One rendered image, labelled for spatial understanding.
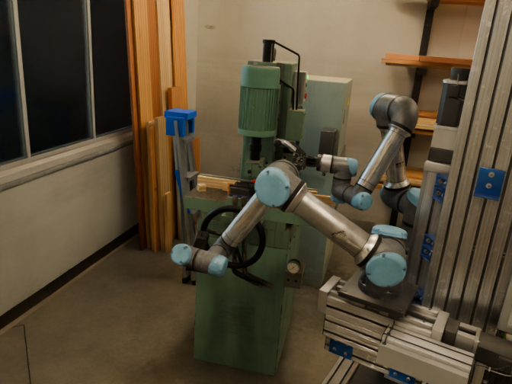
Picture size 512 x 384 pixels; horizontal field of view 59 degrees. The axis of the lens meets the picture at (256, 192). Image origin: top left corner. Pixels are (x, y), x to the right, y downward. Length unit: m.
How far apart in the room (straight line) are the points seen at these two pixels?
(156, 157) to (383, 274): 2.32
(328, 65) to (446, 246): 2.89
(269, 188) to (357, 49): 3.04
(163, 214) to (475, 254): 2.44
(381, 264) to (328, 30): 3.17
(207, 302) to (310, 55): 2.71
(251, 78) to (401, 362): 1.26
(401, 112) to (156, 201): 2.17
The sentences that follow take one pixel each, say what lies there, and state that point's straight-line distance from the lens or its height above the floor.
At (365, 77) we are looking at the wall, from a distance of 4.31.
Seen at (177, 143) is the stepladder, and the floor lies 0.97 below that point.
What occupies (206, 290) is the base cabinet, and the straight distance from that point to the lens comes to 2.31.
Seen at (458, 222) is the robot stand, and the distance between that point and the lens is 1.67.
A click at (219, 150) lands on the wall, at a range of 4.70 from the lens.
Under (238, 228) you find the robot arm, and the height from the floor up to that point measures 0.96.
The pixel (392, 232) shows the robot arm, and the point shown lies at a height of 1.05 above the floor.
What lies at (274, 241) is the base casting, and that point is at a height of 0.74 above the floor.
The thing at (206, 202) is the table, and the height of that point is 0.89.
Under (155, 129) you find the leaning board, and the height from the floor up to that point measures 0.95.
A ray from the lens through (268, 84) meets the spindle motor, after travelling 2.03.
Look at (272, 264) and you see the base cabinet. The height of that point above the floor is 0.63.
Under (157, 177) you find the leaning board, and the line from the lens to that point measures 3.46.
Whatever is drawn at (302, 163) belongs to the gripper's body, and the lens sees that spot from 1.89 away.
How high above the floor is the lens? 1.61
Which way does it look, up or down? 18 degrees down
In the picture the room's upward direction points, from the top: 4 degrees clockwise
